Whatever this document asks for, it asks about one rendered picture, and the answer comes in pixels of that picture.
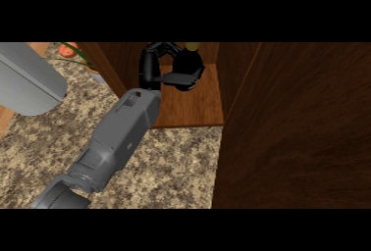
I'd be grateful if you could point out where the potted plant with orange flower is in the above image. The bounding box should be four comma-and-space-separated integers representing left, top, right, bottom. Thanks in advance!
46, 41, 108, 84

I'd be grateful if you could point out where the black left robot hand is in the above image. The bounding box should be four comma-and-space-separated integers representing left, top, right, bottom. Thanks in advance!
138, 41, 206, 92

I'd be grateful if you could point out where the brown wooden cabinet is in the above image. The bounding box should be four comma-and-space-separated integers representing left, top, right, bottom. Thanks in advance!
77, 41, 265, 129

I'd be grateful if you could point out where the dark brown cabinet door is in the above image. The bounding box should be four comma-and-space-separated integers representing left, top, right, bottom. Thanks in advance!
210, 41, 371, 210

